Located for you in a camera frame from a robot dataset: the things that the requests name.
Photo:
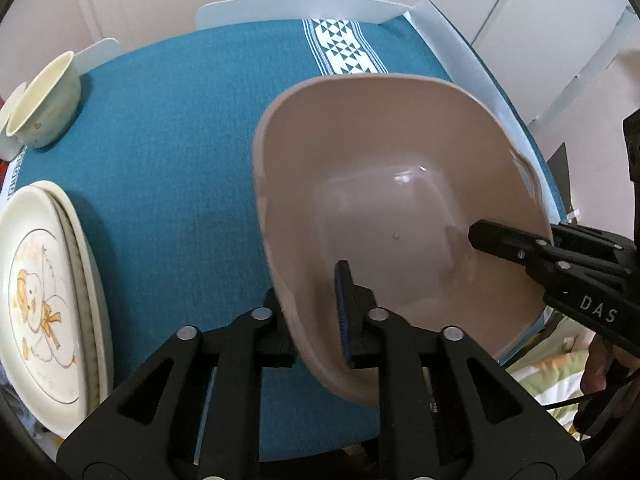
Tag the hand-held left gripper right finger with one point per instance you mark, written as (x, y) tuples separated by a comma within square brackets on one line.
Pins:
[(345, 310)]

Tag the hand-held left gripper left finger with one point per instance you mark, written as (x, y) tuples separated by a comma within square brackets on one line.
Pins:
[(235, 345)]

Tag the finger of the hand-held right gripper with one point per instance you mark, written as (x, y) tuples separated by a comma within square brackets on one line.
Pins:
[(590, 242), (505, 240)]

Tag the beige plastic basin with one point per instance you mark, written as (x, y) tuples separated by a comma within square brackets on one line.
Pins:
[(375, 185)]

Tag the plain cream plate underneath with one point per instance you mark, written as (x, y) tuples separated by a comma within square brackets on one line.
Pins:
[(102, 320)]

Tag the plain white plate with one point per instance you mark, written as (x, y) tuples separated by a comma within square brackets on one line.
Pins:
[(82, 285)]

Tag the duck print plate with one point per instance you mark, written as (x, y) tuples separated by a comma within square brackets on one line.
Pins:
[(40, 300)]

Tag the cream bowl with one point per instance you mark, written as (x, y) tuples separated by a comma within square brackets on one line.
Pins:
[(45, 105)]

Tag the white bowl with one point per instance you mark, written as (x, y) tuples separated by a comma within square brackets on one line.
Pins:
[(10, 110)]

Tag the person's right hand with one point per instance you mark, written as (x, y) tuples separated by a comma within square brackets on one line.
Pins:
[(597, 367)]

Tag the green striped bedding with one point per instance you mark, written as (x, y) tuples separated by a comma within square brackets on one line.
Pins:
[(550, 365)]

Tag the teal tablecloth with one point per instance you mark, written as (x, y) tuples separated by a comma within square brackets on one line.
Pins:
[(175, 160)]

